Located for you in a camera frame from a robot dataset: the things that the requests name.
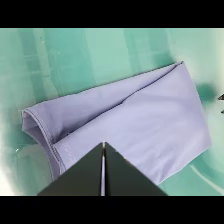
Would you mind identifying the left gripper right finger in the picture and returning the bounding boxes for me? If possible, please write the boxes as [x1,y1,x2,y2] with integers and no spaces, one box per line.
[104,142,169,197]

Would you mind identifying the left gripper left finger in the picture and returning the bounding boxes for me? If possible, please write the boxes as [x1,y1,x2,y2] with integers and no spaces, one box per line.
[37,142,104,197]

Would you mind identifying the lavender blue T-shirt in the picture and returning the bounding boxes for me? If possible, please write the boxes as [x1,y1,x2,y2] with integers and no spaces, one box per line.
[21,60,213,197]

